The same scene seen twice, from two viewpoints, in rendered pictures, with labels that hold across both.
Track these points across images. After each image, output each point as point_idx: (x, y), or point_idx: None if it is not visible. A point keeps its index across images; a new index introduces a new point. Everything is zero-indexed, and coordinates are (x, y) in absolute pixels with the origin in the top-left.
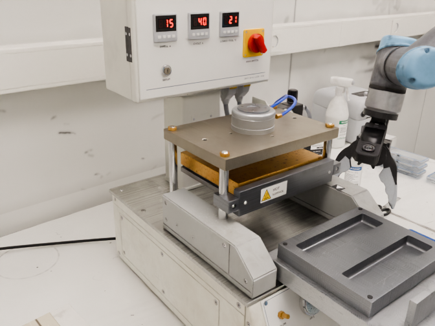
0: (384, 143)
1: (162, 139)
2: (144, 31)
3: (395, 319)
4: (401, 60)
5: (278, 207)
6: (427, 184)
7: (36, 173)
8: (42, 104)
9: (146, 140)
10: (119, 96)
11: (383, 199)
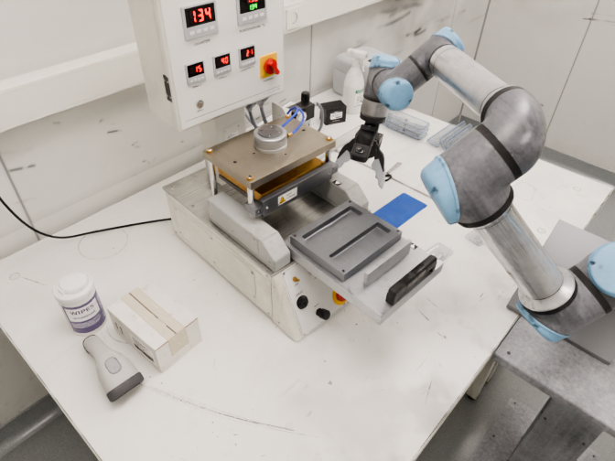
0: (374, 142)
1: None
2: (178, 79)
3: (358, 282)
4: (380, 87)
5: None
6: (426, 146)
7: (94, 168)
8: (90, 111)
9: None
10: None
11: (387, 165)
